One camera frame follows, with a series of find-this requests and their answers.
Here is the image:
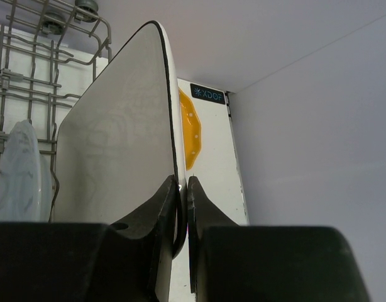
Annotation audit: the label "white rectangular plate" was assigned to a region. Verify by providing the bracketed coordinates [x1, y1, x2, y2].
[53, 21, 187, 301]

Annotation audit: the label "black xdof label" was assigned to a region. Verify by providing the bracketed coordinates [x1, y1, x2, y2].
[190, 83, 226, 104]

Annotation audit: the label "yellow polka dot plate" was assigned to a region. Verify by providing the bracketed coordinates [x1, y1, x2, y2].
[179, 88, 202, 171]

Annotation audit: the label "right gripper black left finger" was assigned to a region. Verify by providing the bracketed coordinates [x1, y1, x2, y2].
[0, 176, 177, 301]

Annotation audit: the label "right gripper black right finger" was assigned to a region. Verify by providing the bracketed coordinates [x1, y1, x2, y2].
[187, 176, 370, 301]

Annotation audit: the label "grey wire dish rack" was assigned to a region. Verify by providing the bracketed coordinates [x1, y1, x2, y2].
[0, 1, 112, 220]

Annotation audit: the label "light blue round plate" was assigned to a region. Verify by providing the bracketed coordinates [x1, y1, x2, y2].
[0, 120, 53, 222]

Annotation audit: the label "aluminium frame rails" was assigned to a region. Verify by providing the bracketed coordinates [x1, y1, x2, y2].
[225, 91, 250, 225]

